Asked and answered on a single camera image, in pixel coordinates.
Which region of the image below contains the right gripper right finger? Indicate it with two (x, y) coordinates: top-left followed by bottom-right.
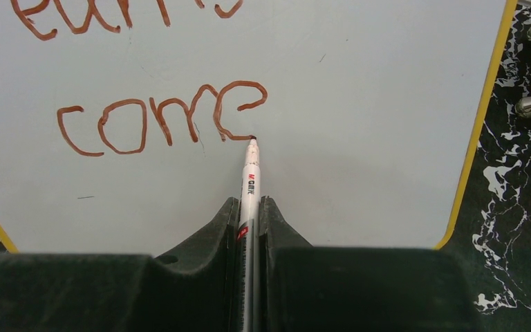
(259, 196), (481, 331)

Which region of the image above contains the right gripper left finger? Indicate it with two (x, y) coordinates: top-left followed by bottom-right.
(0, 197), (239, 331)

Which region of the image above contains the white whiteboard marker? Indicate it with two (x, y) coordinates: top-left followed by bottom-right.
(236, 136), (261, 331)

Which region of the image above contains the yellow framed whiteboard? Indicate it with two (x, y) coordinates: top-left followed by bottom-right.
(0, 1), (516, 255)

